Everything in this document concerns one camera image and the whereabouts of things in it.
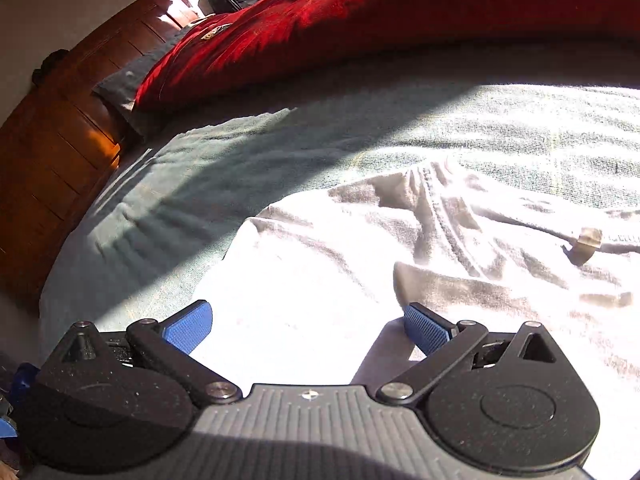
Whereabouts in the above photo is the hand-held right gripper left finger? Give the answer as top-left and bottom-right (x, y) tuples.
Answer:
(60, 300), (243, 406)

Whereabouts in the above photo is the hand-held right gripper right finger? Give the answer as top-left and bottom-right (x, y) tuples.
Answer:
(378, 303), (557, 403)

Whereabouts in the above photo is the white printed t-shirt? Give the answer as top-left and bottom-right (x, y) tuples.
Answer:
(190, 165), (640, 480)

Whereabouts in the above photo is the wooden headboard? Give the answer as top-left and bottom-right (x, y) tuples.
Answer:
(0, 0), (187, 307)

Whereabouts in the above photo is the grey pillow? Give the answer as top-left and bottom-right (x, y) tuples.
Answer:
(92, 25), (201, 132)

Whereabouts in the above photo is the small black cloth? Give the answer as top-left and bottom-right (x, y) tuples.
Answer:
(32, 50), (69, 84)

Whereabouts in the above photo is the red quilt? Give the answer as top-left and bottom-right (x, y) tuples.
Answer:
(132, 0), (640, 113)

